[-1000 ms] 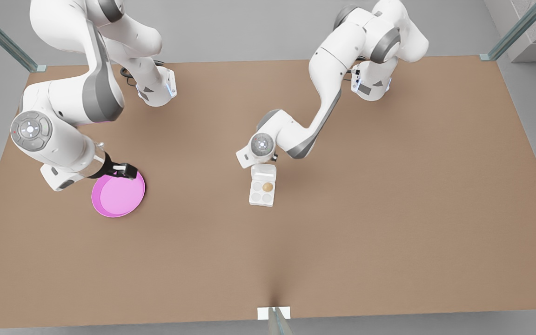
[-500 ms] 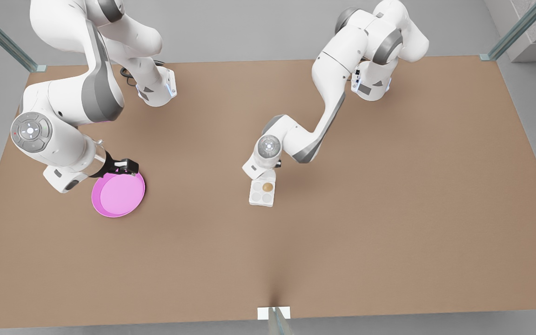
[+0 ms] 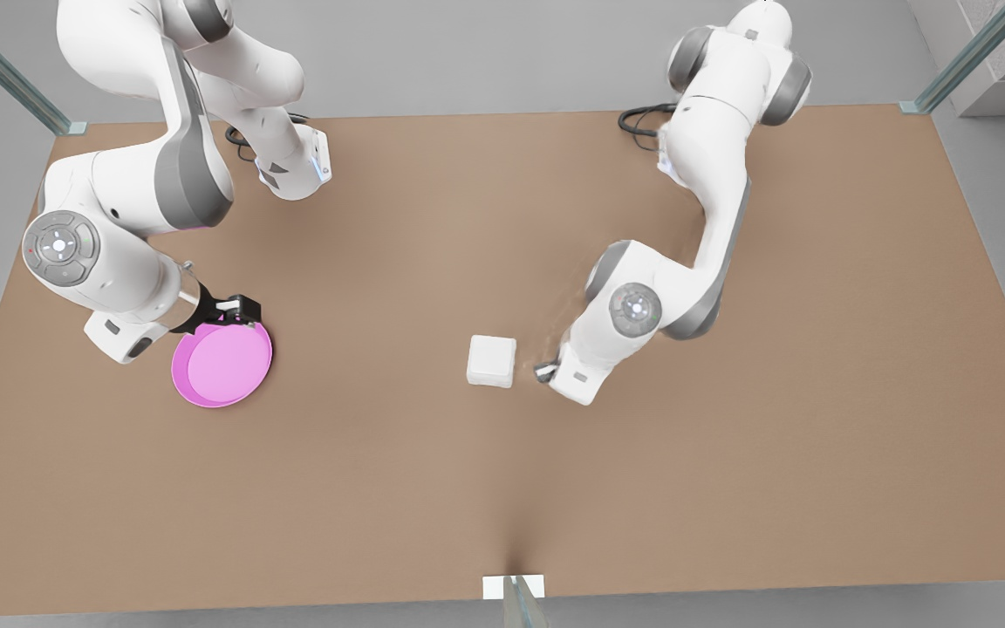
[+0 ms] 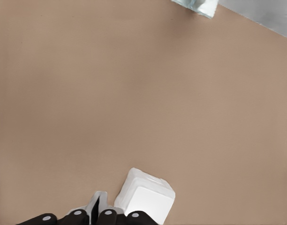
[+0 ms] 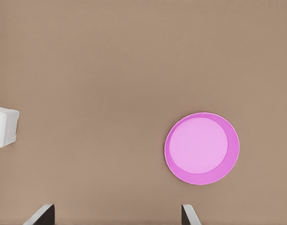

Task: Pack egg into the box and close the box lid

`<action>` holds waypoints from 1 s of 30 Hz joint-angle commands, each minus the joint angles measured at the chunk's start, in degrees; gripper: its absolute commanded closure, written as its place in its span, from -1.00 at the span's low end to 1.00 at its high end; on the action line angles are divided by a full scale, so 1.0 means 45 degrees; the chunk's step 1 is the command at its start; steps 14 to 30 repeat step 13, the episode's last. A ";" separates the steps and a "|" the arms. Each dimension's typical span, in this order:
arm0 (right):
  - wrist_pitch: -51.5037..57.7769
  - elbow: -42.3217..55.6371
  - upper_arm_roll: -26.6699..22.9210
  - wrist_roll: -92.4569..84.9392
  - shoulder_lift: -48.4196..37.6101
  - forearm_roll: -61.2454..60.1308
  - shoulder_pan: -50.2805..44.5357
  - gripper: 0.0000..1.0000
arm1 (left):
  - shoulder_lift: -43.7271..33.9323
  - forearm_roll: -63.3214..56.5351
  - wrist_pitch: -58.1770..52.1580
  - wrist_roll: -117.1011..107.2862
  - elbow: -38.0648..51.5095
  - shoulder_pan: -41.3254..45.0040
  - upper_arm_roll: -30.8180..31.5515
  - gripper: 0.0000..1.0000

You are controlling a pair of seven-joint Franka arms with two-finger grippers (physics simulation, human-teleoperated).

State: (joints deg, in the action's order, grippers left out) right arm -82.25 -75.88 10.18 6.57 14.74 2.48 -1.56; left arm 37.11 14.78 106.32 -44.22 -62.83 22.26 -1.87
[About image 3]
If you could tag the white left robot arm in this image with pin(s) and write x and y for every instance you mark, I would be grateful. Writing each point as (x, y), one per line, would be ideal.
(712, 174)

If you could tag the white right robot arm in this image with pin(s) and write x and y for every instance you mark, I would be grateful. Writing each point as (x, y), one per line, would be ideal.
(123, 183)

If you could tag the white egg box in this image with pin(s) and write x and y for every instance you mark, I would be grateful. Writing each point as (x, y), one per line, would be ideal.
(492, 360)

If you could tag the pink round plate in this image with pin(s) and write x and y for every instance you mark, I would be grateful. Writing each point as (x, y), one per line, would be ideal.
(223, 366)

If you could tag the silver frame post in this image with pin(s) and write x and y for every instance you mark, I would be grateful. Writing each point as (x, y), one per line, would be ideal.
(10, 74)
(974, 52)
(516, 597)

